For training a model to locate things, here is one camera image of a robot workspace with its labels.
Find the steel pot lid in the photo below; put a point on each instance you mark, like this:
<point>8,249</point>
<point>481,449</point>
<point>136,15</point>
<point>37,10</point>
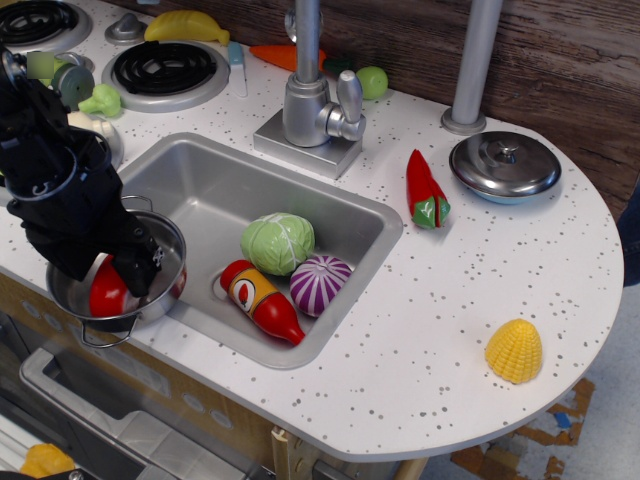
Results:
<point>505,167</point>

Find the back left stove burner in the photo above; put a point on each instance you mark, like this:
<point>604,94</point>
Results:
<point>43,26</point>

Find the silver toy faucet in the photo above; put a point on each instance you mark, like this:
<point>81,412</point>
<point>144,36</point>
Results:
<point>312,131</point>

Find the green toy can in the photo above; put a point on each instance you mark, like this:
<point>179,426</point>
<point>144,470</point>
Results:
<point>68,73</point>

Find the green toy broccoli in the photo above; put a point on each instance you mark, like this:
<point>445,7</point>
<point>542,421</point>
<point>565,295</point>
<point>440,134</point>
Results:
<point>105,100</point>

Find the green toy cabbage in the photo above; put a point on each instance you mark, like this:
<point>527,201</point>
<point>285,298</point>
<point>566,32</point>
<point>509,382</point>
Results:
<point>278,243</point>

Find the green toy lime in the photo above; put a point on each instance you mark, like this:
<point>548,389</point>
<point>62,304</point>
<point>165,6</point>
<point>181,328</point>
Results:
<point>374,82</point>

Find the steel pot with handles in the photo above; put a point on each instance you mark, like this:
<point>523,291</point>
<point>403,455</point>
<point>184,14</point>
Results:
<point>72,296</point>

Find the blue handled toy knife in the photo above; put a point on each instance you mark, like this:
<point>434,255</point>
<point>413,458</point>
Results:
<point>237,78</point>

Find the silver metal post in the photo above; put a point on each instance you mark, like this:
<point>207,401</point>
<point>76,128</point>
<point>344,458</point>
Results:
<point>464,117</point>

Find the toy oven door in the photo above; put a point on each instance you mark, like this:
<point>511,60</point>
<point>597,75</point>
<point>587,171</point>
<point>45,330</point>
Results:
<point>115,434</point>

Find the yellow toy on floor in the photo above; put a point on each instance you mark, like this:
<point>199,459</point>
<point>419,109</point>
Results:
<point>44,460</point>

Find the grey toy sink basin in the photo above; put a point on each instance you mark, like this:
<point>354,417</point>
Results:
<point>211,192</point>

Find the black coil stove burner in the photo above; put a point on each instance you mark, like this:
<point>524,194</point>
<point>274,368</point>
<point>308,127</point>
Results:
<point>166,76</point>

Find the silver stove knob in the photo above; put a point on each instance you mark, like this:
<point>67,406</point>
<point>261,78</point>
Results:
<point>128,30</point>

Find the red toy ketchup bottle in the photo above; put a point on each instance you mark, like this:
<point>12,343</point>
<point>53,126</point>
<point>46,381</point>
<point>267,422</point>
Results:
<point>261,301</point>

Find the yellow toy banana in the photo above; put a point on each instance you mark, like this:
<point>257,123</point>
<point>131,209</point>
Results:
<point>186,25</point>

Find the front left stove burner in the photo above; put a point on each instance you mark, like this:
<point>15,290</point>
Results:
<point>117,150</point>

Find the red toy chili pepper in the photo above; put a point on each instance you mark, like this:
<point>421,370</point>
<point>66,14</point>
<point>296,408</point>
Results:
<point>428,205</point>

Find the purple toy onion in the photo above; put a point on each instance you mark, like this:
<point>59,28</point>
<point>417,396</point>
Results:
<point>316,282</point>

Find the orange toy carrot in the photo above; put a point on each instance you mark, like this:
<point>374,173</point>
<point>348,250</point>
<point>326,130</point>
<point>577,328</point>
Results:
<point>285,57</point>

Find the cream toy milk jug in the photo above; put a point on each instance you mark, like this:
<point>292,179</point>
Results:
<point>95,124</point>

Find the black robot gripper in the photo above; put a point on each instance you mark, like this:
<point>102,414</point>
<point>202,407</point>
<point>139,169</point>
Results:
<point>68,198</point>

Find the yellow toy corn piece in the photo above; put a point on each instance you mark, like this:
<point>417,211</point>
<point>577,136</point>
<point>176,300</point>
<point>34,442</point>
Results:
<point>514,352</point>

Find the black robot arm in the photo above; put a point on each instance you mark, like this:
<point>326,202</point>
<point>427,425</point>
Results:
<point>33,114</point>

